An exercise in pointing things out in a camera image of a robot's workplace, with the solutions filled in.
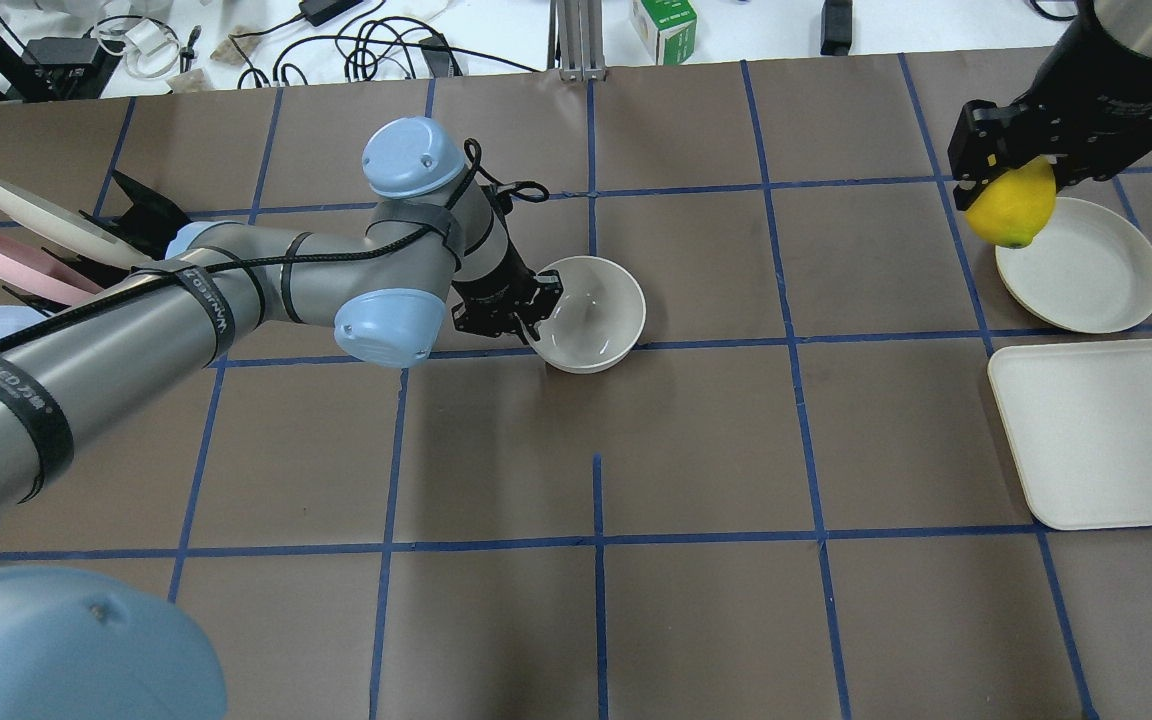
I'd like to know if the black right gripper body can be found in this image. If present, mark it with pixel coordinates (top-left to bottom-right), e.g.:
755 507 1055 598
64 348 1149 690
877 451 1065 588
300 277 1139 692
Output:
948 100 1152 209

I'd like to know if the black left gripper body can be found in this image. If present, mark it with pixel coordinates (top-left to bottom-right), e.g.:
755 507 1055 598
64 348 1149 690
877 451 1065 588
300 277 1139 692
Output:
452 265 564 343

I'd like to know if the white ceramic bowl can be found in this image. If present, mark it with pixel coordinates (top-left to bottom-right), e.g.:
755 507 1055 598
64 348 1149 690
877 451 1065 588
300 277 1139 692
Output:
526 256 646 374

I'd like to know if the yellow lemon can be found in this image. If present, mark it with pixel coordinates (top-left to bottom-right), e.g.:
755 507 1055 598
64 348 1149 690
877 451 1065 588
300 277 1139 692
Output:
964 156 1058 249

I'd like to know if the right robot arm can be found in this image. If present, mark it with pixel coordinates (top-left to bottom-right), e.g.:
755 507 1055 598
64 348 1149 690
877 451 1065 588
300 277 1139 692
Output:
947 1 1152 211

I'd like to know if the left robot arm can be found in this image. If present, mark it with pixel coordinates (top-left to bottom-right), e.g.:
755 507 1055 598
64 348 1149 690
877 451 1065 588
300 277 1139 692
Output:
0 118 562 719

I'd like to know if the white round plate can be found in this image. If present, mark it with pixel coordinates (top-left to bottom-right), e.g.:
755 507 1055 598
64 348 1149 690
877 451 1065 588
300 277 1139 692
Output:
995 199 1152 334

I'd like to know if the black power adapter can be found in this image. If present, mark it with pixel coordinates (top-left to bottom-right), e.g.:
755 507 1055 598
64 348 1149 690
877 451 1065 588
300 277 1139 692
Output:
819 0 854 56

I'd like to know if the white rectangular tray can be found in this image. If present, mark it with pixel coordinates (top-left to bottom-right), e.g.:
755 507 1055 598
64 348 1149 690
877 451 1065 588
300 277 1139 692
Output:
987 340 1152 530

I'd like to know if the green white box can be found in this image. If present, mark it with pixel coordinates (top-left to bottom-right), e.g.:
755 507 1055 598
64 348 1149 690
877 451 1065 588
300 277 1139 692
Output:
630 1 699 67

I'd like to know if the black dish rack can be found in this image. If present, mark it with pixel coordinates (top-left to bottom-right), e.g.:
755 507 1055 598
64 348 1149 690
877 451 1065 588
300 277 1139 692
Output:
1 170 192 316

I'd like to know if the cream plate in rack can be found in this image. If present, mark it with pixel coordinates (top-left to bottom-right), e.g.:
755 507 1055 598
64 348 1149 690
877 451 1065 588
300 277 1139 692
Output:
0 179 151 270

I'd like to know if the pink plate in rack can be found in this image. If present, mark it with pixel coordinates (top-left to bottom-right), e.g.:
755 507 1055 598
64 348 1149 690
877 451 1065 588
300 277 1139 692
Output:
0 234 104 306

